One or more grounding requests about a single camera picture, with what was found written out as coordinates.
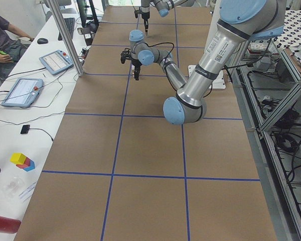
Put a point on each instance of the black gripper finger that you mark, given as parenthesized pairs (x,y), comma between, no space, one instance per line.
(136,72)
(145,22)

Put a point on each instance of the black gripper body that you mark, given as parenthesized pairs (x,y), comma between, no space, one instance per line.
(145,15)
(136,63)

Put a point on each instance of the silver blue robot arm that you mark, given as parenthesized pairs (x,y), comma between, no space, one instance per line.
(163,8)
(239,21)

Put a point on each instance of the black keyboard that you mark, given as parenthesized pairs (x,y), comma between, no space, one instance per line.
(70,25)

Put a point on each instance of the far teach pendant tablet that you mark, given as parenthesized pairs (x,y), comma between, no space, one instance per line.
(56,62)

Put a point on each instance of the teach pendant tablet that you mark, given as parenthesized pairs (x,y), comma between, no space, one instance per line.
(56,62)
(23,93)

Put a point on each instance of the black computer mouse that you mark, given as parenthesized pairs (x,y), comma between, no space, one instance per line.
(41,41)

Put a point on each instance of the brown paper table mat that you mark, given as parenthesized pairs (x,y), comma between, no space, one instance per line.
(117,170)

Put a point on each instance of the near teach pendant tablet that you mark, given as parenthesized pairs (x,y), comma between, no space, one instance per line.
(23,93)

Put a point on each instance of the small black box device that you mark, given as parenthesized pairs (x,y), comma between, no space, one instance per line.
(25,129)

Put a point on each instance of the seated person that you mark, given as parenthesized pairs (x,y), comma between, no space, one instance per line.
(11,50)

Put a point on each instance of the yellow red blue block stack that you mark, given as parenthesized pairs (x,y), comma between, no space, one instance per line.
(22,162)

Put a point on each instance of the clear plastic bag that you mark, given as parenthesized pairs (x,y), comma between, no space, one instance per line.
(13,187)

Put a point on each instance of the red cylinder bottle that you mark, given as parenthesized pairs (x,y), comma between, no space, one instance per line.
(9,225)

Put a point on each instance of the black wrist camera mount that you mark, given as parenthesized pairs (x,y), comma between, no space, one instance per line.
(125,55)

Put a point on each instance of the aluminium frame post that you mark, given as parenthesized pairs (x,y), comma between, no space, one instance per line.
(55,10)

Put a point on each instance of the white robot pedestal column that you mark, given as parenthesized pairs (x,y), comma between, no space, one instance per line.
(215,54)

